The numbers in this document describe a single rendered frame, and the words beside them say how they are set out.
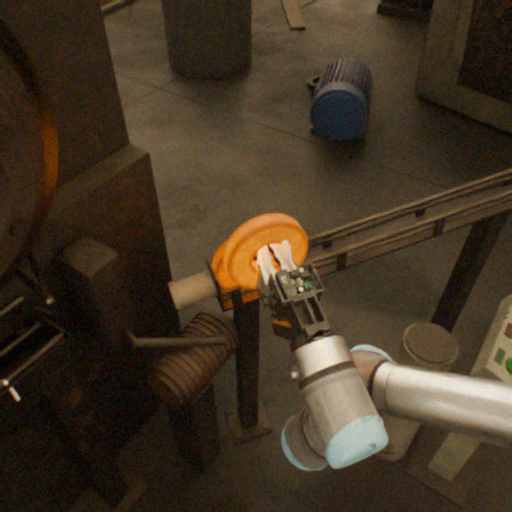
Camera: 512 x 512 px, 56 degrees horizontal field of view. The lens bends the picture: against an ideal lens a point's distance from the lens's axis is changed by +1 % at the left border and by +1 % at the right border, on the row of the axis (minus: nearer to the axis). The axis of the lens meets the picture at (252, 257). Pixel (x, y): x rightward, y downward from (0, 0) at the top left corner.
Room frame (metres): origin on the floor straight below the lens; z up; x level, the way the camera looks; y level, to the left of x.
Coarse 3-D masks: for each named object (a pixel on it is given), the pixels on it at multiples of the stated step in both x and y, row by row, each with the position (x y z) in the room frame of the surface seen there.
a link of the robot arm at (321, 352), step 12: (324, 336) 0.42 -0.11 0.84; (336, 336) 0.42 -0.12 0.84; (300, 348) 0.40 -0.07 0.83; (312, 348) 0.39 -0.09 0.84; (324, 348) 0.39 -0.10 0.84; (336, 348) 0.40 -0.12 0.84; (300, 360) 0.39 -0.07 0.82; (312, 360) 0.38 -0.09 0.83; (324, 360) 0.38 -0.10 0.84; (336, 360) 0.38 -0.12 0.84; (348, 360) 0.38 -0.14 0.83; (300, 372) 0.37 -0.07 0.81; (312, 372) 0.36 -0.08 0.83
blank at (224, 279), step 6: (222, 246) 0.69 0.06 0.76; (216, 252) 0.69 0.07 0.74; (222, 252) 0.68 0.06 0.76; (270, 252) 0.70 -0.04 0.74; (216, 258) 0.68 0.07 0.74; (222, 258) 0.67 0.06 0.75; (216, 264) 0.67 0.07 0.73; (222, 264) 0.67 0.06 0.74; (216, 270) 0.67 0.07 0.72; (222, 270) 0.67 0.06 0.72; (222, 276) 0.67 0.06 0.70; (228, 276) 0.67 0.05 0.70; (222, 282) 0.67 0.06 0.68; (228, 282) 0.67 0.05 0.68; (234, 282) 0.67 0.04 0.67
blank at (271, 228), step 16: (256, 224) 0.60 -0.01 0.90; (272, 224) 0.60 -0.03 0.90; (288, 224) 0.61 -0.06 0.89; (240, 240) 0.58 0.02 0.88; (256, 240) 0.59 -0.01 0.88; (272, 240) 0.60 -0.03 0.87; (288, 240) 0.61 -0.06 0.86; (304, 240) 0.62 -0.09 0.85; (224, 256) 0.59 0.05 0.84; (240, 256) 0.58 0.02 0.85; (272, 256) 0.63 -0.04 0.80; (304, 256) 0.62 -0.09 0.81; (240, 272) 0.58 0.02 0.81; (256, 272) 0.59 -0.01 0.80
